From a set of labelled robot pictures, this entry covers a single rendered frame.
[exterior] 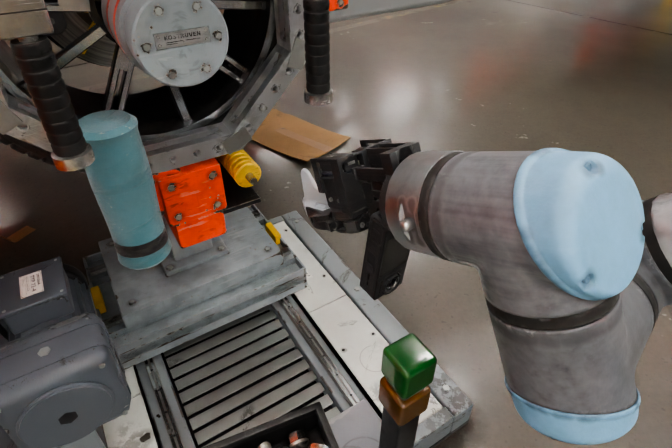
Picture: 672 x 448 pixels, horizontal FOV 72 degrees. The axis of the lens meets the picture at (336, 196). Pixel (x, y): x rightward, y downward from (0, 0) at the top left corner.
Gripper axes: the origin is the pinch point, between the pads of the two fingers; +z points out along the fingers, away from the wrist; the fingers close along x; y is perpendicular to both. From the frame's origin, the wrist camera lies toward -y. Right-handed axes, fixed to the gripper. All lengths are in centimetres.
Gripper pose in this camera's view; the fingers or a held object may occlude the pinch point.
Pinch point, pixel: (314, 203)
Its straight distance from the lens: 59.1
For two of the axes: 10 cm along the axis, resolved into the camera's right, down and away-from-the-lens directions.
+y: -2.6, -9.3, -2.5
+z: -5.4, -0.7, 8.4
